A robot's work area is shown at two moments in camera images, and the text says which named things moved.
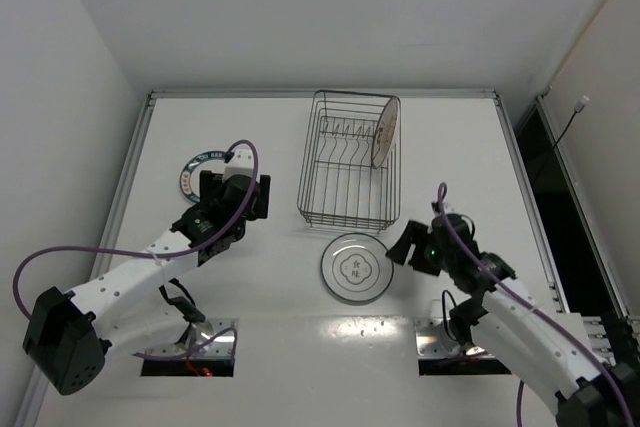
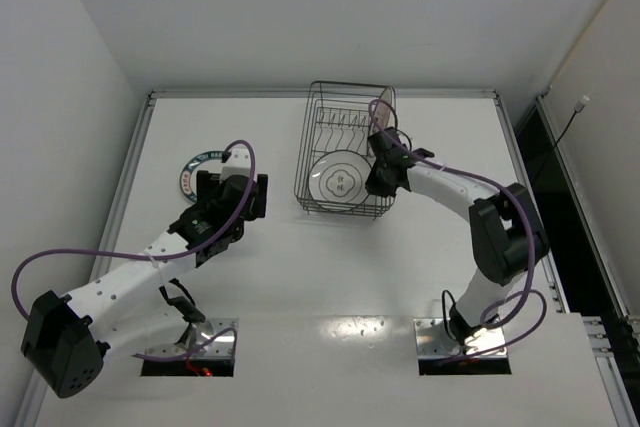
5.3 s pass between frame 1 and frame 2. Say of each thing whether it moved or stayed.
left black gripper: stayed
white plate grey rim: moved
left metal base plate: stayed
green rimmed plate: stayed
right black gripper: moved
